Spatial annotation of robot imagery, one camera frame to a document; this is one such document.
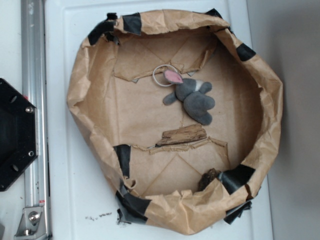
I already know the brown paper bin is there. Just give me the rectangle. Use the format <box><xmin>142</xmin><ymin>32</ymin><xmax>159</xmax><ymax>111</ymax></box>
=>
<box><xmin>67</xmin><ymin>9</ymin><xmax>283</xmax><ymax>235</ymax></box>

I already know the metal corner bracket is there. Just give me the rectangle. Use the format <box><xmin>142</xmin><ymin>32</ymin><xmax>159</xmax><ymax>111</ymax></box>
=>
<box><xmin>14</xmin><ymin>206</ymin><xmax>46</xmax><ymax>240</ymax></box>

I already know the white elastic loop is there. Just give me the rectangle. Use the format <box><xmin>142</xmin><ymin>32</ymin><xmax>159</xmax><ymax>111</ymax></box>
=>
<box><xmin>152</xmin><ymin>64</ymin><xmax>178</xmax><ymax>88</ymax></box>

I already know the aluminium extrusion rail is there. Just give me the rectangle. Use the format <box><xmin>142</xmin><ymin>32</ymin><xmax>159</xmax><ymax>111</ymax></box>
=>
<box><xmin>21</xmin><ymin>0</ymin><xmax>52</xmax><ymax>240</ymax></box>

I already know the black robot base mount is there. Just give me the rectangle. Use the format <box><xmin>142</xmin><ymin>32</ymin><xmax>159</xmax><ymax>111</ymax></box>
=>
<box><xmin>0</xmin><ymin>78</ymin><xmax>38</xmax><ymax>192</ymax></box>

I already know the gray plush bunny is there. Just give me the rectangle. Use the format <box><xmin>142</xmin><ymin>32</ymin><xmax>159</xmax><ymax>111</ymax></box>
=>
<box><xmin>163</xmin><ymin>70</ymin><xmax>215</xmax><ymax>126</ymax></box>

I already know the piece of tree bark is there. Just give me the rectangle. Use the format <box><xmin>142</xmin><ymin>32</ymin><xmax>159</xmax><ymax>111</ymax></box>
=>
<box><xmin>156</xmin><ymin>123</ymin><xmax>207</xmax><ymax>146</ymax></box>

